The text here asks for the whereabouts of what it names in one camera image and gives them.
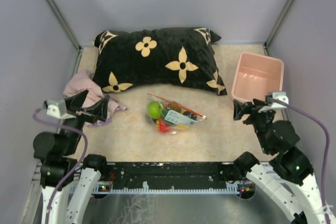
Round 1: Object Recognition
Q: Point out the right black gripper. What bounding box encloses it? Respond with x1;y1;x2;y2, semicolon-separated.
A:
233;97;277;153

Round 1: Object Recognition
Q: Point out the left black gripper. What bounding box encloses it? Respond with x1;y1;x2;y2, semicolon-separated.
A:
60;89;109;154

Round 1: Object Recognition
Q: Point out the dark mangosteen toy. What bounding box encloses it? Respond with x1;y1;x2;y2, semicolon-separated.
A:
183;111;197;121

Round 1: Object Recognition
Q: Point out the light green toy fruit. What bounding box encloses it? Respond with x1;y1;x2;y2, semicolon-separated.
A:
147;102;163;119

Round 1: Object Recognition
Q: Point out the yellow toy lemon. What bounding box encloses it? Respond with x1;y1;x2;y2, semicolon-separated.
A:
173;124;189;130

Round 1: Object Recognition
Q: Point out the brown toy fruit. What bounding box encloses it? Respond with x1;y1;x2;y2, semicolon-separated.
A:
170;106;183;113

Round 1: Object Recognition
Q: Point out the red yellow toy mango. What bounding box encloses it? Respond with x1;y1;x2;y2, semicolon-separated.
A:
156;119;172;133

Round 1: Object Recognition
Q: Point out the clear zip bag orange zipper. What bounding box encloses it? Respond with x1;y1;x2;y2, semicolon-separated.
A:
144;93;207;134

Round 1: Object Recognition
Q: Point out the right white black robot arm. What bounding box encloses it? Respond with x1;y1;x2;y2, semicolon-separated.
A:
233;99;335;223

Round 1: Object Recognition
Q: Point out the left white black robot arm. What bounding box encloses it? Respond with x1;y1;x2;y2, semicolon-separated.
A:
33;90;110;223

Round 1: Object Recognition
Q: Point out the pink purple cloth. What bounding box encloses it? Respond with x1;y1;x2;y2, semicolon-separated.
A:
64;70;127;127

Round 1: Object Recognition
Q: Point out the pink plastic bin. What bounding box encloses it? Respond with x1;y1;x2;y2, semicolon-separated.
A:
231;52;285;102

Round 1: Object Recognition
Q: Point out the black floral pillow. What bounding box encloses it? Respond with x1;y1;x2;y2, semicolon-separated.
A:
93;27;227;95

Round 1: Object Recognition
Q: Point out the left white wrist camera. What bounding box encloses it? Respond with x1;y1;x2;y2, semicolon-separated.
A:
44;100;69;119

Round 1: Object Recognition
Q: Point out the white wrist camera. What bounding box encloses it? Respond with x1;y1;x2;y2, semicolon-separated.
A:
44;100;69;119
258;91;289;113

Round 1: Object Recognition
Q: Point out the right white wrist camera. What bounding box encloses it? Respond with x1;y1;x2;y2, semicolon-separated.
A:
258;91;289;113

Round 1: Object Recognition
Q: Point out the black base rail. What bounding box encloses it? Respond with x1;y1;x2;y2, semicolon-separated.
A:
92;162;256;199

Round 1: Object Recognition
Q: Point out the left aluminium corner post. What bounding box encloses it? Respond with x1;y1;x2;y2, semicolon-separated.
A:
46;0;81;50

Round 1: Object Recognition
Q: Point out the aluminium corner post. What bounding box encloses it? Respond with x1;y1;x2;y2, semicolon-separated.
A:
264;0;295;49
46;0;81;50

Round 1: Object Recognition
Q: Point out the right aluminium corner post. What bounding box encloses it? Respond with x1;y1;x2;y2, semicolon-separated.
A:
264;0;295;49

